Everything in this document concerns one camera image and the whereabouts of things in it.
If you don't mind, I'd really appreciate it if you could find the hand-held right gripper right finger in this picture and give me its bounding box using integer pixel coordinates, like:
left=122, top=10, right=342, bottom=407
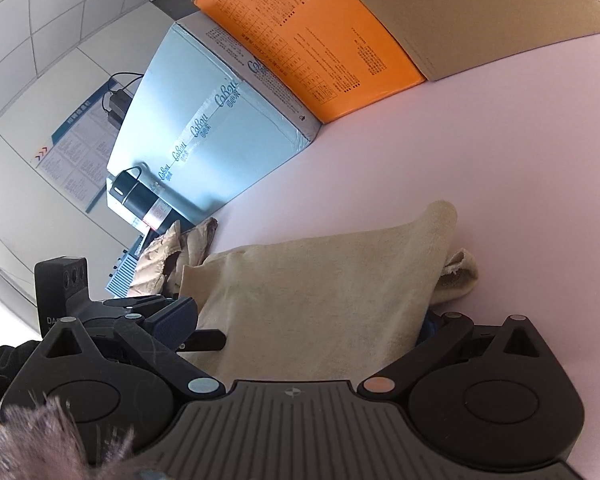
left=357, top=310, right=561, bottom=403

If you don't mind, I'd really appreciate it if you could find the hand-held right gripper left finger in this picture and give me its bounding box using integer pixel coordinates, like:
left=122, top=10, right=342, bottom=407
left=12, top=297, right=226, bottom=401

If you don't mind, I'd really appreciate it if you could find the person's left forearm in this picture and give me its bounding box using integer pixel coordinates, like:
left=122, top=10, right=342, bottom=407
left=0, top=340, right=43, bottom=421

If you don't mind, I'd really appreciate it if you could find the black thermos bottle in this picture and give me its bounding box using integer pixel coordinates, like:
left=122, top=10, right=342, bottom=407
left=107, top=164, right=181, bottom=233

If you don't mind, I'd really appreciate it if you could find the light blue taped box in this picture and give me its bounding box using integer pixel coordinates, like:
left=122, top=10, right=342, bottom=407
left=106, top=10, right=322, bottom=216

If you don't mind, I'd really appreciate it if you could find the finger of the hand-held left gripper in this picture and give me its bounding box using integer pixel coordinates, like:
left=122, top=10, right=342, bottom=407
left=102, top=296, right=193, bottom=318
left=177, top=329, right=227, bottom=352

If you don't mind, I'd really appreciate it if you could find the black charger cable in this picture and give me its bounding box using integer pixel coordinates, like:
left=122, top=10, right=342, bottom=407
left=107, top=72, right=145, bottom=96

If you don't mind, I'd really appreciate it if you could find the beige cloth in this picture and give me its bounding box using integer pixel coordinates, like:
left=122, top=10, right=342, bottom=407
left=180, top=200, right=480, bottom=383

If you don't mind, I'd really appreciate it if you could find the large brown cardboard box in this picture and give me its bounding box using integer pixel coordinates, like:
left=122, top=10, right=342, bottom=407
left=320, top=0, right=600, bottom=82

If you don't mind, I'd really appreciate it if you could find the orange printed box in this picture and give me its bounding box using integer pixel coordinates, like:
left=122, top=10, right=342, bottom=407
left=192, top=0, right=427, bottom=123

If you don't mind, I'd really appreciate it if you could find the wall poster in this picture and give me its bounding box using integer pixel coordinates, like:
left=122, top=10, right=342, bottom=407
left=30, top=82, right=121, bottom=216

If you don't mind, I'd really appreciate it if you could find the furry sleeve cuff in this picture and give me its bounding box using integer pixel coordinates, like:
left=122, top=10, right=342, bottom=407
left=0, top=395, right=136, bottom=480

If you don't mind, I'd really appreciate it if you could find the striped grey box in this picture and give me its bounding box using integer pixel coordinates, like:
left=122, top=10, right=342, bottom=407
left=105, top=232, right=148, bottom=298

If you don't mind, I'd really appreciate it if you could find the beige quilted jacket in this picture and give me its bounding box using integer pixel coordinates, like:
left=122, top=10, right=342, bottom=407
left=129, top=217, right=220, bottom=297

